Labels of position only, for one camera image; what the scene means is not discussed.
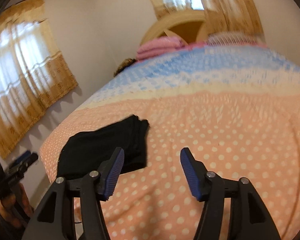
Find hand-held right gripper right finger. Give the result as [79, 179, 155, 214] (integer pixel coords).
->
[180, 147, 282, 240]

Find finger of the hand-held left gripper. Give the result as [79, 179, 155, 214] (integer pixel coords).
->
[16, 151, 32, 162]
[22, 153, 39, 167]

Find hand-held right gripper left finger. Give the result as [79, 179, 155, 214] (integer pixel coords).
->
[21, 147, 125, 240]

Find black pants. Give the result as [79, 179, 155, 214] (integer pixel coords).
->
[57, 114, 150, 181]

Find person's left hand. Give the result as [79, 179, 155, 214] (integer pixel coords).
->
[0, 183, 32, 230]

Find polka dot striped bed blanket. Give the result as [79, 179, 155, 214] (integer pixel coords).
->
[39, 45, 300, 240]

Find beige floral curtain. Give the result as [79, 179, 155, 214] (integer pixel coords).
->
[0, 0, 79, 159]
[141, 0, 264, 36]

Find brown fuzzy plush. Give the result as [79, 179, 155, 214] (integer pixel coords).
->
[113, 58, 138, 77]

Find pink folded blanket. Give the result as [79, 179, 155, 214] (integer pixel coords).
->
[136, 36, 188, 60]

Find cream wooden headboard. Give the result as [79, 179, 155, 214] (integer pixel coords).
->
[140, 11, 211, 49]

